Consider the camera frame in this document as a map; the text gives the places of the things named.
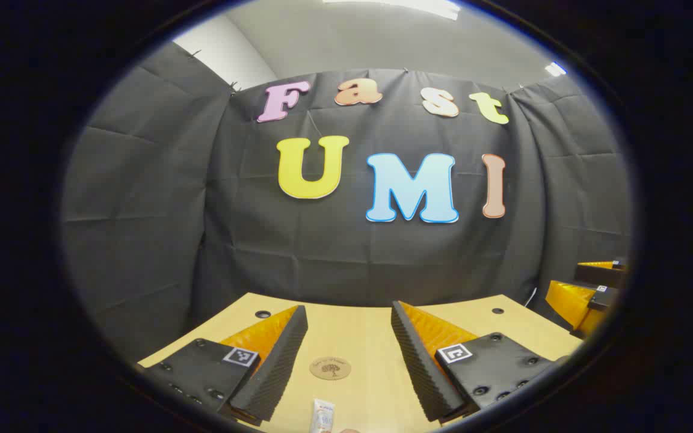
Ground black backdrop cloth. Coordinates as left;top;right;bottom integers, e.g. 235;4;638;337
61;41;633;364

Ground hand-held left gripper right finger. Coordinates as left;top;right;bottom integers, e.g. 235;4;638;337
390;301;570;423

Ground white toothpaste tube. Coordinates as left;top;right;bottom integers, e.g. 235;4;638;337
309;399;336;433

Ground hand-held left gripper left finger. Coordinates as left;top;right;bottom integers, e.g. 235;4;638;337
136;305;309;428

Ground long ceiling light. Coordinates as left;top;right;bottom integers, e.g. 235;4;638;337
322;0;461;20

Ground round cork coaster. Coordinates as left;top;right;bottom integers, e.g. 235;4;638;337
310;356;352;381

